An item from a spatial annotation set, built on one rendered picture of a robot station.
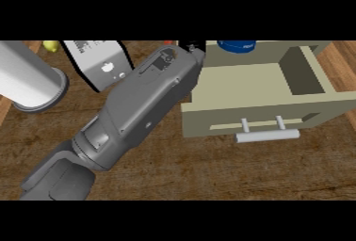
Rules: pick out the grey box appliance black edge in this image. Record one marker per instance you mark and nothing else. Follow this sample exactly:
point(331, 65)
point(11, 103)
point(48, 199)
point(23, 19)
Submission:
point(103, 66)

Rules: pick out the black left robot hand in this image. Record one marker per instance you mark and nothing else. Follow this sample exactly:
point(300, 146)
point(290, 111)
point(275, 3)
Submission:
point(194, 44)

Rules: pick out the yellow fruit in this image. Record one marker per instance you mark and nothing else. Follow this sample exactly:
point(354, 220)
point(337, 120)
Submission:
point(52, 45)

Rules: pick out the small red object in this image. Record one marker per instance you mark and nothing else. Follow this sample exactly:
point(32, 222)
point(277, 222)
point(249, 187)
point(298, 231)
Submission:
point(169, 42)

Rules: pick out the white cylinder with grey rim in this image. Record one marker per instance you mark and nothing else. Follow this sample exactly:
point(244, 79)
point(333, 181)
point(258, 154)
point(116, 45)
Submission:
point(23, 78)

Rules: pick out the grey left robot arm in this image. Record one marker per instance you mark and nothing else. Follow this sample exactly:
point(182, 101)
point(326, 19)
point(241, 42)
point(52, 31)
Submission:
point(139, 103)

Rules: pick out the beige drawer front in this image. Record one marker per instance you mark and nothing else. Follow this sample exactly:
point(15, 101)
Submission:
point(209, 120)

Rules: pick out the beige cabinet body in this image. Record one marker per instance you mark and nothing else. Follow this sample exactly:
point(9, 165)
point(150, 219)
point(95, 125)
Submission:
point(274, 51)

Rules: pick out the blue can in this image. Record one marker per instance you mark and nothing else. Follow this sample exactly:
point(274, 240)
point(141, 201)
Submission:
point(237, 45)

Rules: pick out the beige open drawer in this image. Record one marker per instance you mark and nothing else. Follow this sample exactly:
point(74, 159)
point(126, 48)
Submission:
point(241, 83)

